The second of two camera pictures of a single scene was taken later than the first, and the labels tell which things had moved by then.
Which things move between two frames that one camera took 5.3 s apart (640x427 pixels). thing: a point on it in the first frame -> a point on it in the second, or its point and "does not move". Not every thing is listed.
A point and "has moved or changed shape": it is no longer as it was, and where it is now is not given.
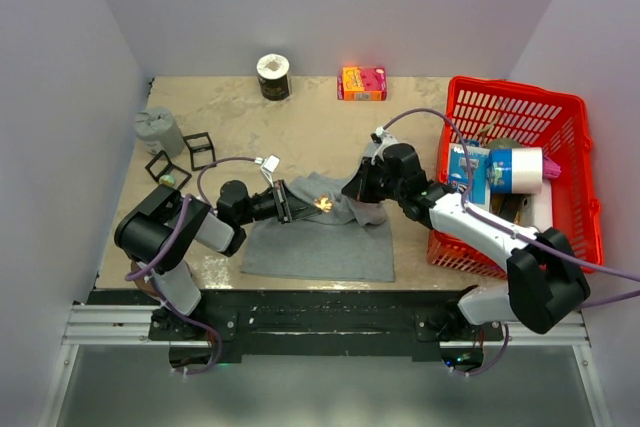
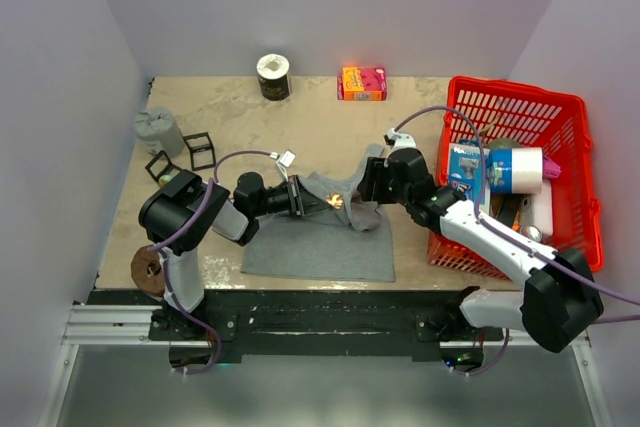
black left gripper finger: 298,207 -> 310,202
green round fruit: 504,143 does not move
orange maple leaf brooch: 323,203 has moved or changed shape
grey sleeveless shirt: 347,241 does not move
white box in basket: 536,209 does not move
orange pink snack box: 368,83 does not move
